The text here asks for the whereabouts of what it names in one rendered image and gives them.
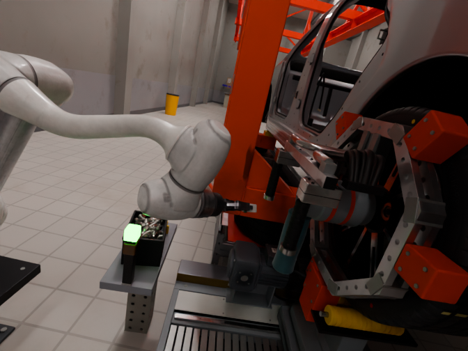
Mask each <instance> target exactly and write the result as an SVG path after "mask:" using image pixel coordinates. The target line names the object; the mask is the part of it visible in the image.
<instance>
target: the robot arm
mask: <svg viewBox="0 0 468 351"><path fill-rule="evenodd" d="M73 93H74V84H73V82H72V80H71V78H70V77H69V76H68V75H67V74H66V73H65V72H64V71H62V69H60V68H59V67H57V66H56V65H54V64H53V63H50V62H49V61H46V60H43V59H40V58H36V57H33V56H28V55H24V54H14V53H10V52H4V51H1V50H0V193H1V190H2V189H3V186H4V185H5V183H6V181H7V179H8V178H9V176H10V174H11V173H12V171H13V169H14V167H15V165H16V163H17V161H18V159H19V158H20V156H21V154H22V152H23V151H24V149H25V147H26V145H27V143H28V142H29V139H30V138H31V136H32V134H33V132H34V131H35V129H36V127H39V128H41V129H43V130H46V131H48V132H51V133H52V134H56V135H59V136H61V137H66V138H71V139H108V138H123V137H145V138H149V139H152V140H153V141H156V142H157V143H158V144H159V145H160V146H161V147H162V148H163V149H164V152H165V158H166V160H168V161H169V163H170V165H171V169H170V170H169V172H168V173H166V174H165V175H164V176H162V177H161V178H160V179H153V180H149V181H147V182H145V183H143V184H142V185H141V186H140V188H139V192H138V196H137V204H138V206H139V209H140V211H141V212H142V213H143V214H144V215H147V216H149V217H154V218H157V219H165V220H183V219H188V218H192V219H195V218H204V217H207V218H208V217H216V216H218V215H220V214H221V212H222V211H242V212H244V213H247V212H257V205H256V204H251V203H245V202H241V201H239V200H236V201H235V202H234V201H232V200H228V199H227V198H223V197H222V195H221V194H219V193H216V192H212V191H211V190H209V189H206V187H207V186H208V185H209V184H210V183H211V182H212V181H213V180H214V179H215V177H216V176H217V174H218V173H219V172H220V170H221V168H222V166H223V165H224V162H225V161H226V158H227V156H228V153H229V151H230V149H231V135H230V132H229V131H228V130H227V129H226V128H225V127H224V126H223V125H222V124H221V123H220V122H219V121H217V120H210V119H207V120H203V121H201V122H199V123H197V125H196V127H192V126H191V125H186V126H177V125H174V124H173V123H170V122H168V121H166V120H163V119H161V118H157V117H154V116H147V115H139V114H123V115H76V114H70V113H68V112H66V111H64V110H62V109H61V108H59V107H60V106H61V105H62V104H65V103H66V102H67V101H69V100H70V98H71V97H72V96H73ZM7 215H8V208H7V206H6V204H5V203H4V201H3V199H2V197H1V196H0V226H1V225H2V224H3V223H4V222H5V220H6V217H7Z"/></svg>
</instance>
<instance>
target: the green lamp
mask: <svg viewBox="0 0 468 351"><path fill-rule="evenodd" d="M140 234H141V226H139V225H135V224H128V226H127V227H126V229H125V230H124V240H125V241H130V242H136V241H137V240H138V239H139V237H140Z"/></svg>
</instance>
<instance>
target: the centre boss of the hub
mask: <svg viewBox="0 0 468 351"><path fill-rule="evenodd" d="M390 214H391V202H388V203H385V204H384V205H383V206H382V209H381V216H382V218H383V220H385V221H388V220H389V216H390Z"/></svg>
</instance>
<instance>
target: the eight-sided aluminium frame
mask: <svg viewBox="0 0 468 351"><path fill-rule="evenodd" d="M412 128H413V127H412V126H408V125H402V124H399V123H389V122H385V121H381V120H377V119H373V118H367V117H364V116H362V117H361V116H359V117H358V118H357V119H356V120H354V121H353V124H351V126H349V128H348V129H346V131H345V132H344V133H343V134H342V135H341V136H340V137H339V138H338V139H337V140H336V141H335V143H334V144H333V145H332V146H331V147H333V148H339V149H343V150H353V149H356V148H357V147H358V145H359V142H360V140H361V137H362V134H363V132H364V130H367V131H370V133H372V134H374V133H377V134H381V137H386V138H388V139H392V140H393V146H394V150H395V154H396V161H397V166H398V173H399V178H400V185H401V189H402V193H403V200H404V204H405V209H404V213H403V215H402V217H401V219H400V221H399V223H398V226H397V228H396V230H395V232H394V234H393V236H392V239H391V241H390V243H389V245H388V247H387V249H386V251H385V253H384V255H383V257H382V259H381V261H380V264H379V266H378V268H377V270H376V272H375V275H374V277H372V278H366V279H353V280H348V278H347V277H346V275H345V274H344V272H343V270H342V269H341V267H340V265H339V264H338V263H337V261H336V259H335V257H334V256H333V254H332V253H331V251H330V250H329V232H328V222H323V221H320V241H319V235H318V221H317V220H314V219H312V218H311V220H310V245H309V246H310V252H311V257H314V260H315V263H316V265H317V266H318V269H319V271H320V273H321V275H322V277H323V279H324V281H325V283H326V285H327V289H328V290H329V291H330V293H331V295H332V296H337V297H345V298H350V299H402V298H403V297H404V295H405V293H406V292H407V291H409V285H408V284H407V283H406V282H405V280H404V279H403V278H402V277H401V276H400V275H399V274H398V273H397V271H395V269H394V267H395V265H396V262H397V260H398V258H399V256H400V254H401V252H402V250H403V248H404V246H405V245H406V244H415V245H419V246H423V247H430V246H431V244H432V243H433V241H434V239H435V237H436V235H437V234H438V232H439V230H440V229H441V228H443V223H444V220H445V218H446V211H445V206H446V204H445V203H444V202H443V199H442V194H441V192H440V188H439V183H438V180H437V175H436V172H435V167H434V164H433V163H432V162H425V161H422V160H418V159H412V158H411V156H410V153H409V151H408V149H407V146H406V143H405V140H404V138H403V137H404V136H405V135H406V134H407V133H408V132H409V131H410V130H411V129H412Z"/></svg>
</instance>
